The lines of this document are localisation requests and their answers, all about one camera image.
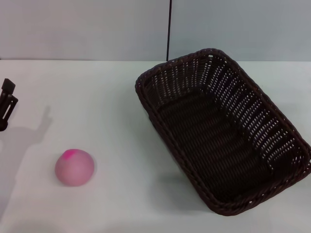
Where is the pink peach toy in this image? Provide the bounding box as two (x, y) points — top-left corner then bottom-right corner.
(54, 148), (96, 187)

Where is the black vertical wall strip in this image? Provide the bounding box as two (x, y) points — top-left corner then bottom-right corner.
(166, 0), (173, 62)

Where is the black woven rectangular basket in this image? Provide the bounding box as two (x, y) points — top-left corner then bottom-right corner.
(135, 48), (311, 216)

